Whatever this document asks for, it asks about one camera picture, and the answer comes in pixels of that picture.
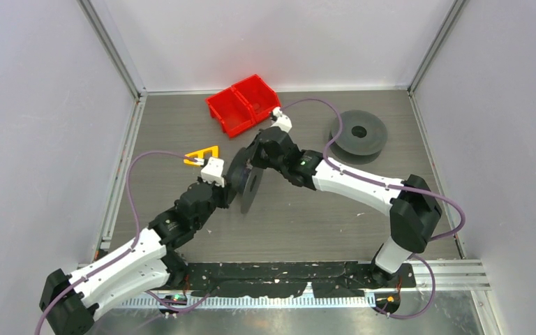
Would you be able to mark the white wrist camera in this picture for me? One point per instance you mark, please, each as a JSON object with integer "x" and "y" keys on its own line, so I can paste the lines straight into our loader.
{"x": 280, "y": 120}
{"x": 212, "y": 171}

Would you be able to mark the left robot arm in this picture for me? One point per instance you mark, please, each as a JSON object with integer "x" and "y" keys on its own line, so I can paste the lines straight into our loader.
{"x": 71, "y": 303}

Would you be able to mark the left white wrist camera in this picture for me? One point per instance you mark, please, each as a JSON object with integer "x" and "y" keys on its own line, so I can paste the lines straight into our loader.
{"x": 212, "y": 171}

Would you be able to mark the right red bin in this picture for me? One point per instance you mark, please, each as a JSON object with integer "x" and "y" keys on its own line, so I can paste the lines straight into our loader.
{"x": 260, "y": 98}

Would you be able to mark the grey slotted cable duct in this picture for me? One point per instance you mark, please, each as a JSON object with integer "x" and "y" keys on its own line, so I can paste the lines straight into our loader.
{"x": 303, "y": 301}

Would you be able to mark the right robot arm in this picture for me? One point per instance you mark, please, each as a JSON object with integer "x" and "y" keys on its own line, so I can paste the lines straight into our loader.
{"x": 409, "y": 204}

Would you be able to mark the left red bin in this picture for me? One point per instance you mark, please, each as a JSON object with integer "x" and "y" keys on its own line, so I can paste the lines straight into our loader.
{"x": 231, "y": 112}

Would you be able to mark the yellow triangular plastic piece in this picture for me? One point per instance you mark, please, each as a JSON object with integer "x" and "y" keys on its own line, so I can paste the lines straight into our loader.
{"x": 198, "y": 157}

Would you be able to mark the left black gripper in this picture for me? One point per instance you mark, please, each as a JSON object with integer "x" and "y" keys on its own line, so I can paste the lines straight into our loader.
{"x": 222, "y": 192}

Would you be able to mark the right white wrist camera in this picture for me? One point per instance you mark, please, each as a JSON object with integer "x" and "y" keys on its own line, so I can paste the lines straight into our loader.
{"x": 280, "y": 120}

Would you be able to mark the red bin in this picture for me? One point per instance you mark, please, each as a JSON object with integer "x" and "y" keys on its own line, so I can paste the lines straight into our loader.
{"x": 231, "y": 112}
{"x": 260, "y": 98}

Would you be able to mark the grey spool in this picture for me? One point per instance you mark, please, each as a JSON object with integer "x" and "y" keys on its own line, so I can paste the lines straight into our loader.
{"x": 362, "y": 139}
{"x": 243, "y": 180}

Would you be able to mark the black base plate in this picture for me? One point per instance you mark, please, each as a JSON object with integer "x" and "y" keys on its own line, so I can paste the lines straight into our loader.
{"x": 288, "y": 279}

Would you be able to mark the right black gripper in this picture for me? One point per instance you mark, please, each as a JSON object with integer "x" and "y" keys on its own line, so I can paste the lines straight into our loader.
{"x": 253, "y": 153}

